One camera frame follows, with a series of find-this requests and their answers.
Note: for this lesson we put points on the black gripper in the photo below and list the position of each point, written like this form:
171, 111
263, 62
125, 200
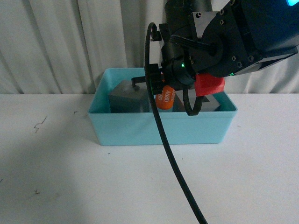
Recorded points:
176, 68

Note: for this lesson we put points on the orange cylinder with white numbers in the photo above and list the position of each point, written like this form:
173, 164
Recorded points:
165, 100

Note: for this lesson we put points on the gray solid block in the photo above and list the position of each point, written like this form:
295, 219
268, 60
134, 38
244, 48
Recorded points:
125, 98

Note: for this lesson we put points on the gray block with square hole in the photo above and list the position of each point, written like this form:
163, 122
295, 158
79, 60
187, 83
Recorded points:
209, 103

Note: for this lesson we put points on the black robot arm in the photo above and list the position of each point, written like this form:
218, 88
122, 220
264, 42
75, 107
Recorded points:
201, 47

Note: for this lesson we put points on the blue plastic box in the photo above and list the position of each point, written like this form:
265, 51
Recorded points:
125, 129

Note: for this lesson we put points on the white curtain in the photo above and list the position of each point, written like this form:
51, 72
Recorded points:
64, 46

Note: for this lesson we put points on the red plastic mount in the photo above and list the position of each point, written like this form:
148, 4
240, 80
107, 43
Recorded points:
207, 84

